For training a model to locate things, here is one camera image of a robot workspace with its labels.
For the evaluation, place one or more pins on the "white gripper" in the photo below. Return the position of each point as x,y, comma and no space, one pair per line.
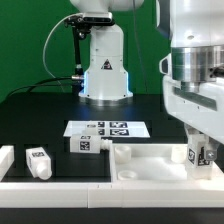
203,111

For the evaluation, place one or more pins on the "white square tabletop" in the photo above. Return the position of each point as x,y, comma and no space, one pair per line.
151,162

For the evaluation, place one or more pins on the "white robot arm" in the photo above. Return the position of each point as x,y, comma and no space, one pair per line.
193,85

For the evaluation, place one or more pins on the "white U-shaped fence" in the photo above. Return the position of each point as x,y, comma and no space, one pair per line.
115,193

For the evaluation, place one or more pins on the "white marker sheet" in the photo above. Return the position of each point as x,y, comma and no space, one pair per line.
108,129

